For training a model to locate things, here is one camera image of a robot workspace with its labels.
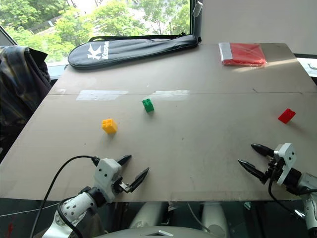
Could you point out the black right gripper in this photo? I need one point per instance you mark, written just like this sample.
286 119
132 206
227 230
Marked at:
272 168

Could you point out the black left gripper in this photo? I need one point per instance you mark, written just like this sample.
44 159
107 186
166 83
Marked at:
120 185

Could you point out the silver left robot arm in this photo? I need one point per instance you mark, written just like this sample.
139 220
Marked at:
71 215

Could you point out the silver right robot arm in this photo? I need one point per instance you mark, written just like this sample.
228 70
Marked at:
303 196

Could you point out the yellow toy brick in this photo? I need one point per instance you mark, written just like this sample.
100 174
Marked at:
109 126

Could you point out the red toy brick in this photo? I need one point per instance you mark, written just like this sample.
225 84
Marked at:
286 115

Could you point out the brown cardboard sheet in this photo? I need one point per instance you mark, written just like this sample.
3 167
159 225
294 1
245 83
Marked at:
173 129

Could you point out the silver robot body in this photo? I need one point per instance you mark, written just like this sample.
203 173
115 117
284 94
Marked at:
153 225

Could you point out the green toy brick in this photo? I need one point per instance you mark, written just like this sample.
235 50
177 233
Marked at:
148 105

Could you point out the red packet in plastic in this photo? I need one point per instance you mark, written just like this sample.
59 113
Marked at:
242 54

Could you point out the white round object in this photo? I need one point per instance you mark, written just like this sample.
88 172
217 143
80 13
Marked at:
312 66

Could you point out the black racket bag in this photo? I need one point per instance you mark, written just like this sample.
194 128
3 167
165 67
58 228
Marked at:
128 50

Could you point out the dark jacket on chair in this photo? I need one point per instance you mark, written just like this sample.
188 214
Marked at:
21 84

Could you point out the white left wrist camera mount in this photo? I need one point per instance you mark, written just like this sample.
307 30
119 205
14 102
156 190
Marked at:
107 177

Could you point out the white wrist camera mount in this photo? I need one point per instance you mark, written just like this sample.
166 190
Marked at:
107 177
285 161

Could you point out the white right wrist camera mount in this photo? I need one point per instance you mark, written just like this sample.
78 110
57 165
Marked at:
285 161

